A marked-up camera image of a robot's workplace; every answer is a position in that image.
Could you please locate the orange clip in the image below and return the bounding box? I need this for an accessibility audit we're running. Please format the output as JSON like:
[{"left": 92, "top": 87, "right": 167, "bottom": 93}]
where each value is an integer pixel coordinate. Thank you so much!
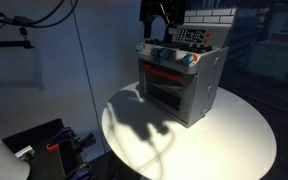
[{"left": 45, "top": 142, "right": 60, "bottom": 152}]

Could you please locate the red oven door handle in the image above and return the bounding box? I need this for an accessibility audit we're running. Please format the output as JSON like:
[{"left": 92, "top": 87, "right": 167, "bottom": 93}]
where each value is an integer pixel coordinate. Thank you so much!
[{"left": 143, "top": 63, "right": 185, "bottom": 83}]

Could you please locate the black boom bar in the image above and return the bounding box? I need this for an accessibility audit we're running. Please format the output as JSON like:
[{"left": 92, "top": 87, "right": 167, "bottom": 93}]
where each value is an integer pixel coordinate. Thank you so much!
[{"left": 0, "top": 40, "right": 35, "bottom": 50}]

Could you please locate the black cable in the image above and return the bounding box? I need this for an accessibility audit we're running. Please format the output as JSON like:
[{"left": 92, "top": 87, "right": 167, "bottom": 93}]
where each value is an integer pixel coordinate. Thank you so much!
[
  {"left": 0, "top": 0, "right": 67, "bottom": 27},
  {"left": 30, "top": 0, "right": 80, "bottom": 29}
]

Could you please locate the blue stove knob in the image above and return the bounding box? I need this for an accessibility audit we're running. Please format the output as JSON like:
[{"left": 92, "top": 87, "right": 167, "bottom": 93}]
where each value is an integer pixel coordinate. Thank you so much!
[
  {"left": 134, "top": 42, "right": 146, "bottom": 53},
  {"left": 159, "top": 48, "right": 172, "bottom": 60},
  {"left": 149, "top": 47, "right": 161, "bottom": 57}
]

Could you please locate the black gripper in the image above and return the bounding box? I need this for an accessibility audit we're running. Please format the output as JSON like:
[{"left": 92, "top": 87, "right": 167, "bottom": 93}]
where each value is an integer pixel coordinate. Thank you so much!
[{"left": 139, "top": 0, "right": 187, "bottom": 39}]

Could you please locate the purple handled clamp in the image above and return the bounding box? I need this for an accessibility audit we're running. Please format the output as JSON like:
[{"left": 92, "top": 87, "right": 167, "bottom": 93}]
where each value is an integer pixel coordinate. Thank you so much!
[
  {"left": 66, "top": 165, "right": 92, "bottom": 180},
  {"left": 51, "top": 126, "right": 74, "bottom": 145}
]

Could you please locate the black hanging clamp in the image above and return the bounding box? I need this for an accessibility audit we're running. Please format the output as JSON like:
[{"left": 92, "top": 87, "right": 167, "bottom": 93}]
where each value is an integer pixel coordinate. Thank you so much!
[{"left": 18, "top": 26, "right": 31, "bottom": 43}]

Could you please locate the oven door with glass window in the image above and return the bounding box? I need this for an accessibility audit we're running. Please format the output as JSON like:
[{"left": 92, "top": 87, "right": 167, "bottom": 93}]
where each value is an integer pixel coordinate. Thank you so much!
[{"left": 138, "top": 59, "right": 198, "bottom": 127}]

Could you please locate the grey toy stove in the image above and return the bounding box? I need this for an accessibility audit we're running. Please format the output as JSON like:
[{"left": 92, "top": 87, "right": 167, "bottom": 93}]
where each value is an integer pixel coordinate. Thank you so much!
[{"left": 135, "top": 8, "right": 237, "bottom": 129}]

